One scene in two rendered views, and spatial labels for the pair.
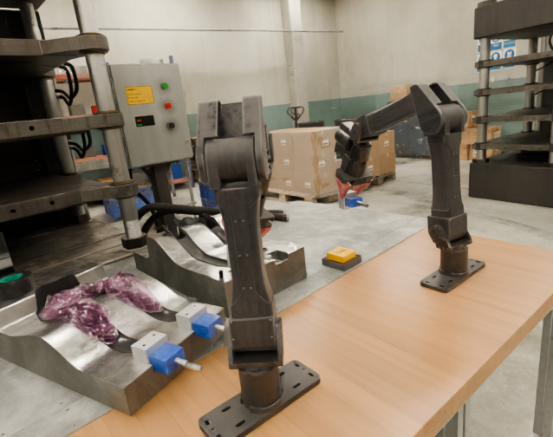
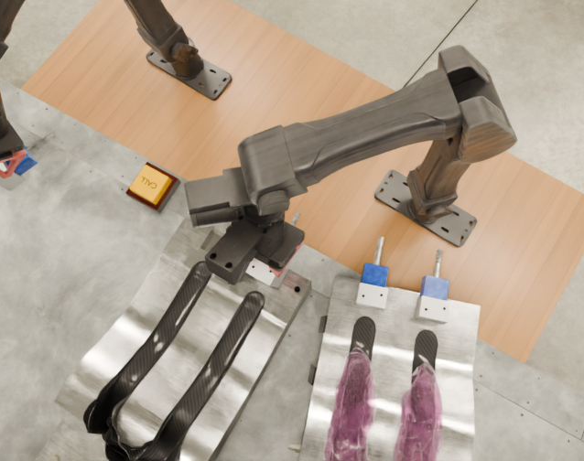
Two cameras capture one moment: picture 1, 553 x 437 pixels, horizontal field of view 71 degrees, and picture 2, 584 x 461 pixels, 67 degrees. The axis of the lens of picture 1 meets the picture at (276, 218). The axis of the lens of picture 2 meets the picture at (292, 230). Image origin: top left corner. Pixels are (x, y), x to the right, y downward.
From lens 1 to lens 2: 0.94 m
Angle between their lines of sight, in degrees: 77
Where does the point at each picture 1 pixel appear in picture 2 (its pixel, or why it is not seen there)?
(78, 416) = (483, 358)
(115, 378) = (472, 322)
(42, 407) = (486, 405)
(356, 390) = not seen: hidden behind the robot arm
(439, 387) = (376, 91)
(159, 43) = not seen: outside the picture
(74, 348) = (459, 393)
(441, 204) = (164, 22)
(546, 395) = not seen: hidden behind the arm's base
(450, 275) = (200, 69)
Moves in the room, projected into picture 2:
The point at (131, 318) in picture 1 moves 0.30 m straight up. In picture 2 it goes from (389, 370) to (437, 385)
